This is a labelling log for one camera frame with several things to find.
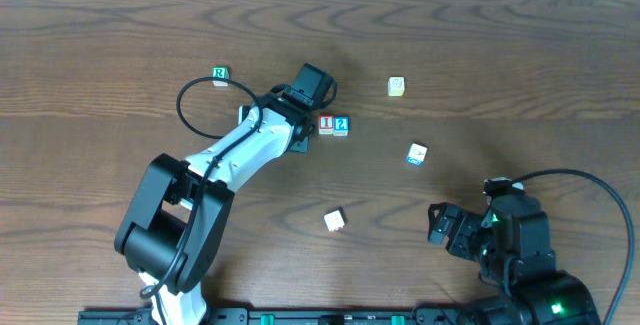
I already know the red letter I block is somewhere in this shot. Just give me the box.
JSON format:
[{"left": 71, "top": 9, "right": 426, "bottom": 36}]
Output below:
[{"left": 318, "top": 115, "right": 334, "bottom": 135}]

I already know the blue number 2 block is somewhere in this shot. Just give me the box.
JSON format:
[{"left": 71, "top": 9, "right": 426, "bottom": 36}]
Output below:
[{"left": 333, "top": 116, "right": 350, "bottom": 136}]

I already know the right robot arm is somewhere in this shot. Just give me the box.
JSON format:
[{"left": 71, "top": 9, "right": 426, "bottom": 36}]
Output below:
[{"left": 428, "top": 194, "right": 601, "bottom": 325}]

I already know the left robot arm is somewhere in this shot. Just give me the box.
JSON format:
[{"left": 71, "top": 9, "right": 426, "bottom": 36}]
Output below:
[{"left": 114, "top": 63, "right": 338, "bottom": 324}]

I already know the blue-sided picture block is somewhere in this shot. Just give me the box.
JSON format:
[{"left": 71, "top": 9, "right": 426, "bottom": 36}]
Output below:
[{"left": 406, "top": 143, "right": 428, "bottom": 166}]

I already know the white red-print block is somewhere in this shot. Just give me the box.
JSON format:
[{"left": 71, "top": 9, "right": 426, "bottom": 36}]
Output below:
[{"left": 324, "top": 209, "right": 346, "bottom": 232}]

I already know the yellow-sided picture block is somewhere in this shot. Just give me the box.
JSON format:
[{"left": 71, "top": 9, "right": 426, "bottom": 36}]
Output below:
[{"left": 387, "top": 76, "right": 405, "bottom": 97}]

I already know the green letter R block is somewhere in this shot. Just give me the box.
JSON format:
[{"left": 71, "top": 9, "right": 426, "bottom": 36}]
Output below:
[{"left": 212, "top": 66, "right": 230, "bottom": 87}]

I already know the black mounting rail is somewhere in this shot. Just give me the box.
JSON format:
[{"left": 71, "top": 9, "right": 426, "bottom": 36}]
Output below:
[{"left": 77, "top": 307, "right": 460, "bottom": 325}]

